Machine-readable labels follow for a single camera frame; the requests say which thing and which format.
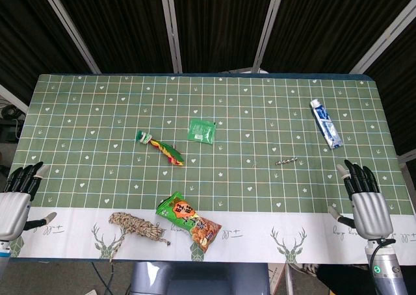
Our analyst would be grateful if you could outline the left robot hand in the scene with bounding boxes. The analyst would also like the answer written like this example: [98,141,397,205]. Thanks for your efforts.
[0,161,58,241]

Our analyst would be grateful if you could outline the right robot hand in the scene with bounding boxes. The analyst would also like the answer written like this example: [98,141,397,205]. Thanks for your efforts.
[327,159,394,240]

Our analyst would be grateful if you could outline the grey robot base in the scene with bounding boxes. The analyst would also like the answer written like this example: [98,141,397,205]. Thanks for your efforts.
[129,261,271,295]

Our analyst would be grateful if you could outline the black white shoe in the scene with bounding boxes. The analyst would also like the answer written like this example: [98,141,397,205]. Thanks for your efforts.
[288,263,322,278]

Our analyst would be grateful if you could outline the blue white toothpaste tube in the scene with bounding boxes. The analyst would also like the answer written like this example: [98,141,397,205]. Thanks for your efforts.
[309,99,344,150]

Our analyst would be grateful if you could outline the green grid tablecloth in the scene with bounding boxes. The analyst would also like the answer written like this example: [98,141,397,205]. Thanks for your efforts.
[8,73,416,266]

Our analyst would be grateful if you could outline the green orange snack bag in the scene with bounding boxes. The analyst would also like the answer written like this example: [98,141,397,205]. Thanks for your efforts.
[155,191,223,253]

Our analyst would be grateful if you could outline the green sachet packet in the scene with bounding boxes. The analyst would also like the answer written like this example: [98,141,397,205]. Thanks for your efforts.
[187,118,217,145]

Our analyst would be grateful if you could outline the black equipment with cables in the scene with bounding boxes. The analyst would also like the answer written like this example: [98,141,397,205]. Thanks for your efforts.
[0,101,27,144]

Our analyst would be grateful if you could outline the blue cable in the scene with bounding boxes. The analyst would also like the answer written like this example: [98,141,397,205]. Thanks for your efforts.
[90,261,108,291]

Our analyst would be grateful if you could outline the beige braided rope bundle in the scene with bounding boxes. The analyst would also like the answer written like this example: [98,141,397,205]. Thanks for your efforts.
[108,211,172,263]

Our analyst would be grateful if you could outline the green red yellow braided rope toy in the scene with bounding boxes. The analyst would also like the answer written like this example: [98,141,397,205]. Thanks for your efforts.
[135,130,185,167]

